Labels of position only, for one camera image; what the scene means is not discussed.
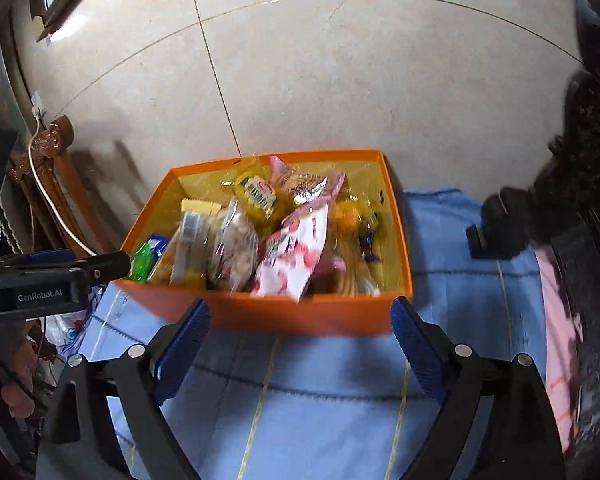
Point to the wooden chair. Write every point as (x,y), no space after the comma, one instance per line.
(65,185)

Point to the pink snack packet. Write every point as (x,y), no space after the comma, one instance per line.
(305,182)

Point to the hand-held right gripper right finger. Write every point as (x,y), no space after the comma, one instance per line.
(417,350)

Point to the small blue candy packet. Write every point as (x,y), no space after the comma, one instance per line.
(369,250)

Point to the white wall socket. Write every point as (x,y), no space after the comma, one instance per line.
(39,104)

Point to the clear plastic bag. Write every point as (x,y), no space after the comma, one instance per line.
(67,332)

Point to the yellow candy bag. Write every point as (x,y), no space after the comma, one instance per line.
(350,217)

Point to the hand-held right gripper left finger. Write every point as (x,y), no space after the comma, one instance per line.
(185,350)

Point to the clear packet of white balls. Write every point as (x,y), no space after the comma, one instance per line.
(235,250)

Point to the person's left hand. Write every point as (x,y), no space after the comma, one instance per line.
(20,375)

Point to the yellow cracker packet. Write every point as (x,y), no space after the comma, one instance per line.
(190,240)

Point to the orange cardboard box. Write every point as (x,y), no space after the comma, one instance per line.
(280,317)

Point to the white red printed snack packet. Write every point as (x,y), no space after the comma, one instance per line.
(290,255)

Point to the green snack packet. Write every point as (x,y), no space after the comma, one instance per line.
(147,257)

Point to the pink cloth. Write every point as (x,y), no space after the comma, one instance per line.
(560,335)

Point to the yellow snack packet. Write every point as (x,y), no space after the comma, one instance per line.
(257,195)

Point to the blue checked tablecloth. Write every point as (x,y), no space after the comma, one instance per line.
(330,385)

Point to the clear packet of pale biscuits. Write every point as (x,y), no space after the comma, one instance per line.
(352,275)

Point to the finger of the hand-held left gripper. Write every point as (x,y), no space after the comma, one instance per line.
(105,266)

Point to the dark carved furniture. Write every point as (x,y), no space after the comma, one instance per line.
(595,210)

